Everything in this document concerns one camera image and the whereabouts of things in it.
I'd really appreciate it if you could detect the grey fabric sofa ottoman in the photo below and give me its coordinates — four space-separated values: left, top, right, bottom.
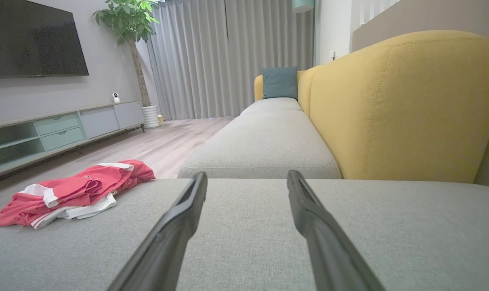
0 178 489 291

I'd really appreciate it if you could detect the grey green TV cabinet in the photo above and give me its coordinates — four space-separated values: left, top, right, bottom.
0 100 145 198

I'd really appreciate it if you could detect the green leafy indoor tree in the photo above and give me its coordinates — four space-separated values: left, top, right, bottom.
92 0 160 108

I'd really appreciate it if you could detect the red white basketball jersey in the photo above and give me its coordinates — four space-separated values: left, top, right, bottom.
0 178 120 230

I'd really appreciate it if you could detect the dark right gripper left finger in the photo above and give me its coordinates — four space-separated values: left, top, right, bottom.
107 172 208 291

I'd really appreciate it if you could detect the teal square cushion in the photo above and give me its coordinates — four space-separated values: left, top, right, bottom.
262 67 298 101

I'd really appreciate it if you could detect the grey pleated curtain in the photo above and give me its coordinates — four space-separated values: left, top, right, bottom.
147 0 315 120

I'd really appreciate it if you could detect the white ribbed plant pot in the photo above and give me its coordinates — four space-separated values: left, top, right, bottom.
142 105 161 129

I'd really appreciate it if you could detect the yellow sofa backrest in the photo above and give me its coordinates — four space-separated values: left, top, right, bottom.
254 30 489 185

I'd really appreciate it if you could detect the white slatted wall panel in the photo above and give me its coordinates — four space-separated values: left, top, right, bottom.
358 0 402 27

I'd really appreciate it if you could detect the red shorts white waistband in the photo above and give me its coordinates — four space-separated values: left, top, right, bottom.
73 159 156 196

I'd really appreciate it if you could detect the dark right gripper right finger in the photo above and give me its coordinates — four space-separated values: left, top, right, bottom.
287 170 386 291

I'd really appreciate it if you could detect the black flat television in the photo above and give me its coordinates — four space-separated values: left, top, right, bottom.
0 0 89 78

